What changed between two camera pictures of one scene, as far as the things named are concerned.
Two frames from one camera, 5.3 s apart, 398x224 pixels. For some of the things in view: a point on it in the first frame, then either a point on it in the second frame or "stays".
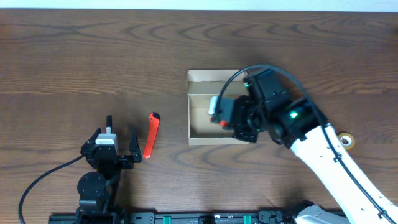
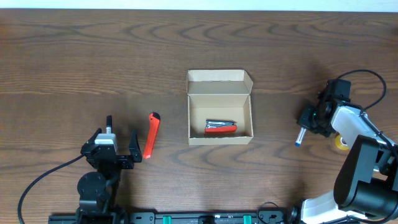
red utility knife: x=154 y=121 stays
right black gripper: x=239 y=134 -> x=305 y=110
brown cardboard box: x=202 y=84 stays
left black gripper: x=128 y=164 stays
